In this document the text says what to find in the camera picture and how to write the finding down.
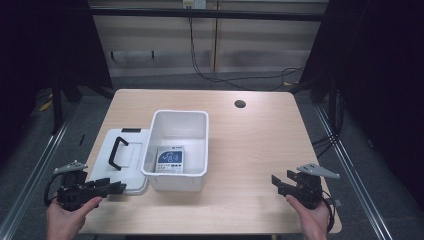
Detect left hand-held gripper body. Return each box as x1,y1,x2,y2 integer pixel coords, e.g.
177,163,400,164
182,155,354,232
53,160,112,212

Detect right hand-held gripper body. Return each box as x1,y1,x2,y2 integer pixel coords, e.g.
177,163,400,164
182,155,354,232
285,162,341,211

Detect white lid with black handle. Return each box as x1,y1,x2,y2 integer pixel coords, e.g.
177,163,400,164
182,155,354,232
87,127,152,196

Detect white plastic storage box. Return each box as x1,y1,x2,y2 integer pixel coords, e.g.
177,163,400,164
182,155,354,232
140,109,210,193

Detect person's left hand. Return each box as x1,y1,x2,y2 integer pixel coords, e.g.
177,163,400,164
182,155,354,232
46,196,104,240

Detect person's right hand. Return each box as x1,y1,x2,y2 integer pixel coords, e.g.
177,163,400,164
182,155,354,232
285,194,331,240

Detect wooden table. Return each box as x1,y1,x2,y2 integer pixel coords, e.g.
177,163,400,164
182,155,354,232
78,88,344,236

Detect white and blue packet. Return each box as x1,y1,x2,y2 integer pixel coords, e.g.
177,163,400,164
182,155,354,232
155,145,186,175

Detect black metal stand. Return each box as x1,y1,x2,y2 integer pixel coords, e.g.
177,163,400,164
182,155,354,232
50,74,65,136

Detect yellow tape strip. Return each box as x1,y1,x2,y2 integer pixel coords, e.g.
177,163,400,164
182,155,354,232
38,99,54,112

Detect dark curtain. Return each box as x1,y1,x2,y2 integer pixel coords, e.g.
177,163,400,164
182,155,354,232
298,0,424,214
0,0,114,168

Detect black horizontal bar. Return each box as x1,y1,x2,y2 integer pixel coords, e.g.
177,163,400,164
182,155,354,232
89,7,327,23

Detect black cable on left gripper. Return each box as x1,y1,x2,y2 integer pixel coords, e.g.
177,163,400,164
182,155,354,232
43,172,65,207

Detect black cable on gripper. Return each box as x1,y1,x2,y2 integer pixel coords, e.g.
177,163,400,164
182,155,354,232
43,172,65,207
320,189,337,234

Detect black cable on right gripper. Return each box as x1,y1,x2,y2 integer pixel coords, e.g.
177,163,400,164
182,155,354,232
320,189,337,234

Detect metal floor rail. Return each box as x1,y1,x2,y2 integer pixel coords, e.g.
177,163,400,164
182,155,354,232
314,105,395,240
0,109,78,240

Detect black floor cables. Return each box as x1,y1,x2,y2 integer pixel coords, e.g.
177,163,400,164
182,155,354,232
311,89,345,160

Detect long black wall cable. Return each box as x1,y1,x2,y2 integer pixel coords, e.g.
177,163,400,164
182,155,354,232
188,17,305,92

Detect white wall socket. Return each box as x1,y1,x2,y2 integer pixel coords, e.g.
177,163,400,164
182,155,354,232
182,0,207,10

